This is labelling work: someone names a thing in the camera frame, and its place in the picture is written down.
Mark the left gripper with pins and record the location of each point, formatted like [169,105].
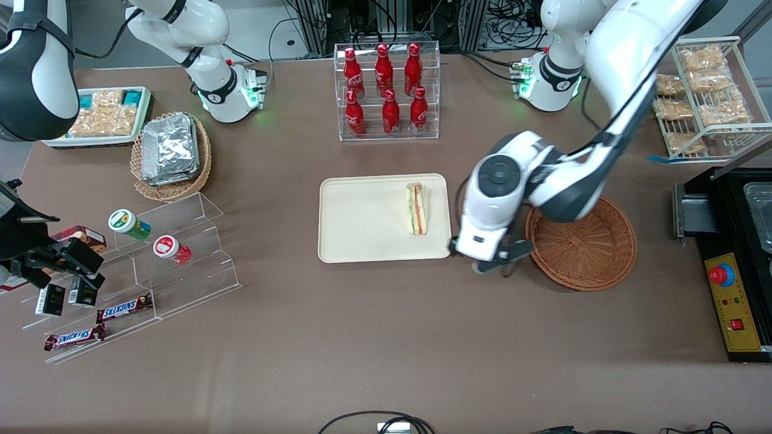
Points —
[452,245]

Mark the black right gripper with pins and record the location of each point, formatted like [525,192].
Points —
[17,239]

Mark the triangular sandwich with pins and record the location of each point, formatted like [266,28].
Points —
[418,210]

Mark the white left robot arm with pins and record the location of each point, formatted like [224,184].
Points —
[627,54]

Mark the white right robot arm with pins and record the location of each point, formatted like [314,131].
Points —
[181,30]

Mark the brown round wicker basket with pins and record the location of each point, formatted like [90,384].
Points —
[582,253]

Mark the white rectangular snack tray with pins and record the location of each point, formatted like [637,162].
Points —
[60,141]

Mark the light tan wicker basket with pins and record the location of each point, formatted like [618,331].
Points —
[181,188]

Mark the beige rectangular tray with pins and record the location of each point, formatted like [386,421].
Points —
[368,220]

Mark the small black box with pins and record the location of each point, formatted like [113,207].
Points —
[50,300]
[82,294]

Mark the red brown snack box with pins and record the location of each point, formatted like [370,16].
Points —
[90,238]

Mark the Snickers chocolate bar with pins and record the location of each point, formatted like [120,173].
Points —
[73,338]
[123,308]

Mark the green snack cup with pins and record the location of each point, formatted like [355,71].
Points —
[128,223]

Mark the red snack cup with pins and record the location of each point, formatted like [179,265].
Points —
[170,249]

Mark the clear acrylic stepped display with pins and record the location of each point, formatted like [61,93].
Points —
[187,283]

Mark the clear cracker snack pack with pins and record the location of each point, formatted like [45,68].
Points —
[105,120]

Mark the silver foil container stack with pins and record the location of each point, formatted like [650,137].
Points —
[170,149]

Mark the teal snack packet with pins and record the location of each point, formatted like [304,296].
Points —
[86,102]
[132,97]

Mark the red cola bottle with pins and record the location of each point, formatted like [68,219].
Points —
[355,117]
[353,75]
[413,71]
[418,114]
[391,116]
[383,72]

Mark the blue tape strip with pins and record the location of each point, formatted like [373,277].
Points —
[659,159]

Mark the clear acrylic bottle rack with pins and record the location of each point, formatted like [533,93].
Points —
[431,78]

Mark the small grey device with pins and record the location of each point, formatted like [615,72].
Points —
[394,428]

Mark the red emergency stop button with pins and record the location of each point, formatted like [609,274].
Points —
[719,275]

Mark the clear bagged cracker pack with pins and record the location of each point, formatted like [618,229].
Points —
[724,113]
[669,85]
[673,109]
[710,81]
[686,143]
[702,58]

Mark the black machine with red button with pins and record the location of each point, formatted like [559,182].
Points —
[724,241]

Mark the yellow control panel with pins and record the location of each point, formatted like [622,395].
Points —
[739,307]

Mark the clear plastic container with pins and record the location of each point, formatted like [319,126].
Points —
[759,211]

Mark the aluminium frame profile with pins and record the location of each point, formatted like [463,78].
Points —
[312,24]
[473,24]

